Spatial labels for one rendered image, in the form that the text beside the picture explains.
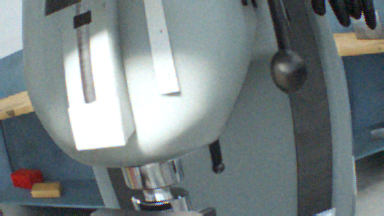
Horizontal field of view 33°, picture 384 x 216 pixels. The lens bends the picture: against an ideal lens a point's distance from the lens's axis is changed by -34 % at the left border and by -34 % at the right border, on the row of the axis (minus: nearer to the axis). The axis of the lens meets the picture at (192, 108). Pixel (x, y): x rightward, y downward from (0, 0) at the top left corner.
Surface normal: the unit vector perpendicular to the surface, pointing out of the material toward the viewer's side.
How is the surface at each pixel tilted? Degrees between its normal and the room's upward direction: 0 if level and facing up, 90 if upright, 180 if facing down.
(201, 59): 99
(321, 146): 90
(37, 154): 90
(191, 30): 90
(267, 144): 90
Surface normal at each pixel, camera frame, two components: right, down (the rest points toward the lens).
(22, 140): -0.14, 0.22
